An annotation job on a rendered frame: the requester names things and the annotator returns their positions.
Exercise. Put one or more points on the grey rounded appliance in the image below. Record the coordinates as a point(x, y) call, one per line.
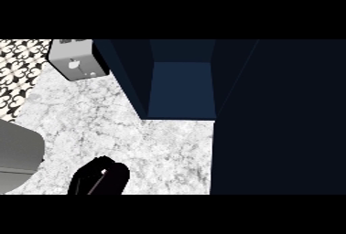
point(17, 149)

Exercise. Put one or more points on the silver toaster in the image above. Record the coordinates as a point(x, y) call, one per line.
point(73, 65)

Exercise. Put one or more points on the dark wine bottle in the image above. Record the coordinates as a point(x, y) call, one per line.
point(100, 181)

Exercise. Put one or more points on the dark blue open cabinet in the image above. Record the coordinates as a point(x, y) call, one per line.
point(180, 88)

